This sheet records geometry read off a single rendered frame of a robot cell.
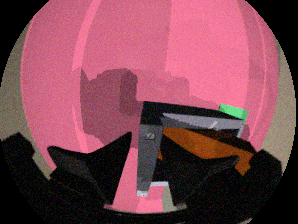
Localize orange l-shaped part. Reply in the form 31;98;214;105
162;127;257;176

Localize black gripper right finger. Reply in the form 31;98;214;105
160;135;239;206

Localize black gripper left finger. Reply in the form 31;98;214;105
48;132;132;205

